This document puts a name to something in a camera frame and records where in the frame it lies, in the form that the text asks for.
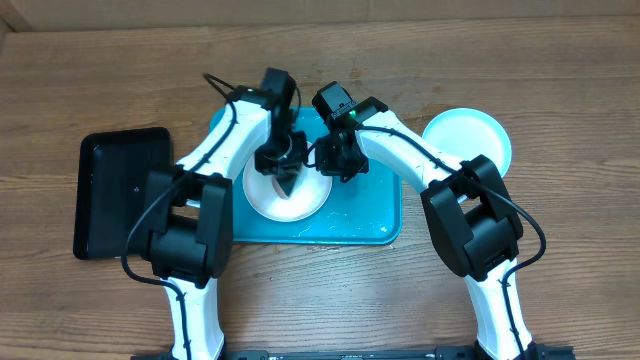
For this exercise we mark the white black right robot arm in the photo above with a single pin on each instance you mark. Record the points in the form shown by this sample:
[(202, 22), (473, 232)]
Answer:
[(473, 223)]

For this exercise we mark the light blue plate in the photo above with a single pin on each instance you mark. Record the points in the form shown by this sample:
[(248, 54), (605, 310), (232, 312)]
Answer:
[(467, 133)]

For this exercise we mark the cardboard backdrop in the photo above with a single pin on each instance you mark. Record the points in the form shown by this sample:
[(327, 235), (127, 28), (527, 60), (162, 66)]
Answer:
[(80, 15)]

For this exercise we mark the white plate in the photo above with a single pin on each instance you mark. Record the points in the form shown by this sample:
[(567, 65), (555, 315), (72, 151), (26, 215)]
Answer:
[(311, 191)]

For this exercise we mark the black water tray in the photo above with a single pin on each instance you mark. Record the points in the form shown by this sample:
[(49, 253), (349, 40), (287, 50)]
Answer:
[(112, 175)]

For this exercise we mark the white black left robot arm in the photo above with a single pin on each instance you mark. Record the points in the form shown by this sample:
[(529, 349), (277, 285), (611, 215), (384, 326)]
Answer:
[(182, 240)]

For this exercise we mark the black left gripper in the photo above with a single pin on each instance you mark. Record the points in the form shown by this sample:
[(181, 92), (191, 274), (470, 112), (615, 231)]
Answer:
[(288, 166)]

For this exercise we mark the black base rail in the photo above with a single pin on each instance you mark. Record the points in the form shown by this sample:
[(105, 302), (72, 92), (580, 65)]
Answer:
[(537, 352)]

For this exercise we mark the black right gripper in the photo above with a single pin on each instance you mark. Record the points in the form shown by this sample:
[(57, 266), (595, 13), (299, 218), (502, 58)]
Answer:
[(324, 166)]

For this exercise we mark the teal serving tray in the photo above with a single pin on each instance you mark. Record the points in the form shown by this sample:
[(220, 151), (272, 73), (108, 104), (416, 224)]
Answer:
[(367, 210)]

